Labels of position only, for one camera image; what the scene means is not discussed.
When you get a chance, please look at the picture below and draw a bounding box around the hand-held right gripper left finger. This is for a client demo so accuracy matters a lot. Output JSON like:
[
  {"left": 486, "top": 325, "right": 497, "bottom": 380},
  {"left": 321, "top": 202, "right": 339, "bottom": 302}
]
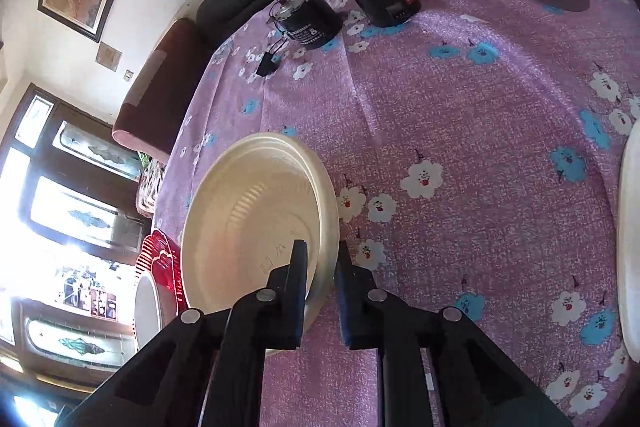
[{"left": 55, "top": 239, "right": 308, "bottom": 427}]

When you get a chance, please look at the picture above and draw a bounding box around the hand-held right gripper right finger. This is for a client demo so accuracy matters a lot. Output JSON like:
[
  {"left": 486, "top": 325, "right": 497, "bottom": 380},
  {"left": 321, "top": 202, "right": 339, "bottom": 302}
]
[{"left": 334, "top": 241, "right": 576, "bottom": 427}]

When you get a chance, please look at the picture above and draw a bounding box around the cream plastic bowl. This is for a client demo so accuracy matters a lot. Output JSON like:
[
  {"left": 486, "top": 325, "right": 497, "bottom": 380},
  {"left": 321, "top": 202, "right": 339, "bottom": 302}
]
[{"left": 181, "top": 132, "right": 341, "bottom": 358}]

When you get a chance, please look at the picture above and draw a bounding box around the transparent red bowl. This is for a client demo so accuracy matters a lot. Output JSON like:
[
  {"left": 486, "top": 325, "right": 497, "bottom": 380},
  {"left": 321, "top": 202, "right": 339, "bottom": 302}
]
[{"left": 134, "top": 228, "right": 188, "bottom": 313}]

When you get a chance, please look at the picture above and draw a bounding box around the white bowl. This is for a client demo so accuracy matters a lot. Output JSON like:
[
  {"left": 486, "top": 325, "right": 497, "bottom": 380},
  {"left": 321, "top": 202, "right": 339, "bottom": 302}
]
[{"left": 132, "top": 274, "right": 163, "bottom": 350}]

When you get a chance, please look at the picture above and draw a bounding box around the woven basket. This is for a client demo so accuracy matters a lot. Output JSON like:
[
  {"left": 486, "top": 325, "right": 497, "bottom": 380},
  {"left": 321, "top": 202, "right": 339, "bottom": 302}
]
[{"left": 135, "top": 159, "right": 168, "bottom": 218}]

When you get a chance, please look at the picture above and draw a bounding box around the purple floral tablecloth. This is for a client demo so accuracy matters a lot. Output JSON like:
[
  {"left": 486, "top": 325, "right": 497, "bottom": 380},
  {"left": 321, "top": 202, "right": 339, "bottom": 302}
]
[{"left": 150, "top": 0, "right": 640, "bottom": 427}]

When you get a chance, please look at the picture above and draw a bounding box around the small black adapter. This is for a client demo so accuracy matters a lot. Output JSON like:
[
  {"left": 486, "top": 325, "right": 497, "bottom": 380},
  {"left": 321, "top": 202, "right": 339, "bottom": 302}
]
[{"left": 255, "top": 49, "right": 278, "bottom": 76}]

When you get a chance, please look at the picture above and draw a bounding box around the maroon chair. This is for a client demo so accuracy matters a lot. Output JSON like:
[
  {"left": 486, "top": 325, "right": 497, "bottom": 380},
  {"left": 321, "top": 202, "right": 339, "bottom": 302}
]
[{"left": 112, "top": 18, "right": 213, "bottom": 162}]

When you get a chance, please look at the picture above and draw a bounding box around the dark wooden glass door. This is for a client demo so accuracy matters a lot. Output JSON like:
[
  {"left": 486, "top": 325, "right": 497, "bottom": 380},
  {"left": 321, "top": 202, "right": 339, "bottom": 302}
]
[{"left": 0, "top": 82, "right": 151, "bottom": 427}]

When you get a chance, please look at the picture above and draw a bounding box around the black cylindrical motor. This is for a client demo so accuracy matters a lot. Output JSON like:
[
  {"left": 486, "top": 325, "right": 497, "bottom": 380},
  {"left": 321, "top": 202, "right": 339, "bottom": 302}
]
[{"left": 267, "top": 0, "right": 343, "bottom": 50}]

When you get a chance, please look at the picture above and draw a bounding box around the white plate at right edge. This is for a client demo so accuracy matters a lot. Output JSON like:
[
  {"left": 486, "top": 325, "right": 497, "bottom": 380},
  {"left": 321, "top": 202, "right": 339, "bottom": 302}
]
[{"left": 615, "top": 119, "right": 640, "bottom": 363}]

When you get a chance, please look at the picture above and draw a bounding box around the small wall plaque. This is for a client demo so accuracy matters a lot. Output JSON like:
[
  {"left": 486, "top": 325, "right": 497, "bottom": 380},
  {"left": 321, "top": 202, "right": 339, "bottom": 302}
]
[{"left": 96, "top": 42, "right": 123, "bottom": 72}]

